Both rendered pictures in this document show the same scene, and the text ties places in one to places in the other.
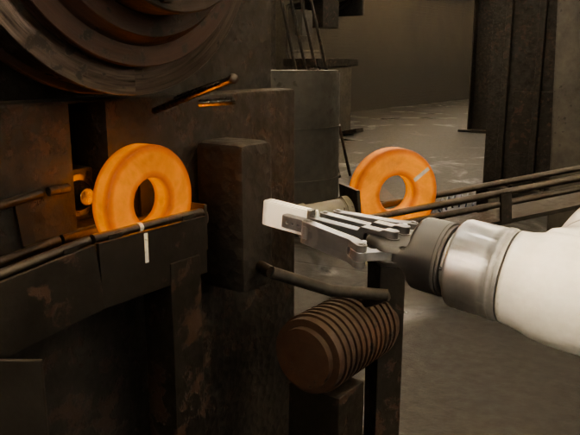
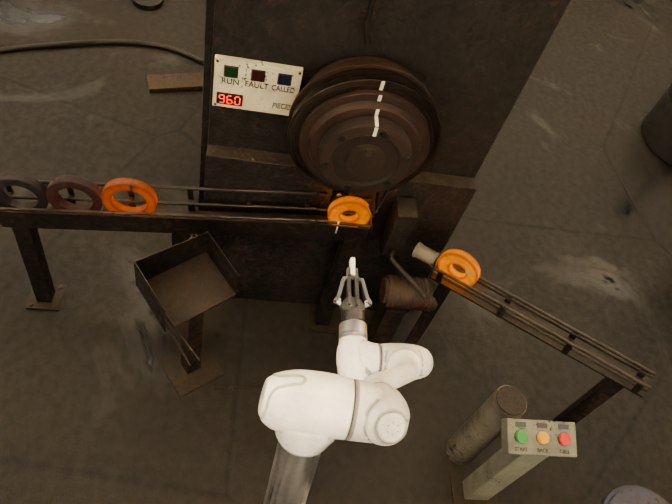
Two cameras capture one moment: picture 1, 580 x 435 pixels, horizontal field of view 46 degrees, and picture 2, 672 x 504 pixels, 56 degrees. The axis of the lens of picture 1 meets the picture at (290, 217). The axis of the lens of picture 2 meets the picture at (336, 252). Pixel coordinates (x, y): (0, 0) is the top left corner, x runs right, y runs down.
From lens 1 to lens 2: 1.69 m
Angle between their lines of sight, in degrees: 50
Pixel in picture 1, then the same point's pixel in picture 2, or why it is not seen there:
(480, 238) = (347, 327)
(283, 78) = not seen: outside the picture
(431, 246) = (344, 316)
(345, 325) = (401, 294)
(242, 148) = (399, 216)
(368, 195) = (444, 262)
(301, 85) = not seen: outside the picture
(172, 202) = (358, 219)
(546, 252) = (346, 345)
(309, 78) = not seen: outside the picture
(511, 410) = (547, 374)
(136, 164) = (345, 206)
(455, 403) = (531, 346)
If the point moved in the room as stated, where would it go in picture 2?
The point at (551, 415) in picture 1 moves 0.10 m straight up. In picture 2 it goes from (559, 394) to (570, 384)
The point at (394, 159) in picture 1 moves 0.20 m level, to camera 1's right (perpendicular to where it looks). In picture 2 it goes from (461, 260) to (501, 303)
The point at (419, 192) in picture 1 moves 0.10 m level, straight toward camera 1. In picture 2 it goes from (466, 277) to (443, 285)
